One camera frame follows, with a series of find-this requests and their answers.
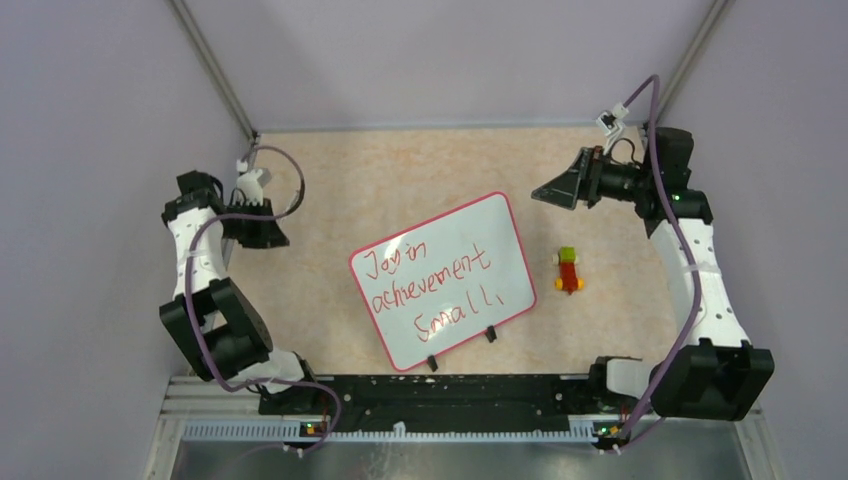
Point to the white cable duct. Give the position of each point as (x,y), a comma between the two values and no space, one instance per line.
(293,432)

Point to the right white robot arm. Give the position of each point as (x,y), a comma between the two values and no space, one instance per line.
(716,373)

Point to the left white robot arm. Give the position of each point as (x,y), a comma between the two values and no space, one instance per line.
(213,324)

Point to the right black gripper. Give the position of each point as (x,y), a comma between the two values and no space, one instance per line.
(579,183)

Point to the aluminium frame rail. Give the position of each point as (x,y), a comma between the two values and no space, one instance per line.
(569,394)

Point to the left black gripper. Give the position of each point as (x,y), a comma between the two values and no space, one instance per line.
(267,234)

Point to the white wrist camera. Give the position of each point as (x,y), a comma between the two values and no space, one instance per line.
(612,124)
(250,183)

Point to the whiteboard wire stand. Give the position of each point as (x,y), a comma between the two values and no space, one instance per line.
(490,334)

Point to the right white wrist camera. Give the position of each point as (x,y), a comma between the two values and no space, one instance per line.
(612,124)

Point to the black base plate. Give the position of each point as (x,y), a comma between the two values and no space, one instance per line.
(512,417)

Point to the red green toy car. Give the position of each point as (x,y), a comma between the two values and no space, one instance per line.
(568,279)

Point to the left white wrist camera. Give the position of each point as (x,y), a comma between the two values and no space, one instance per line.
(250,183)

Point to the pink framed whiteboard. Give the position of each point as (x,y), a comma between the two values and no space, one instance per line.
(445,281)

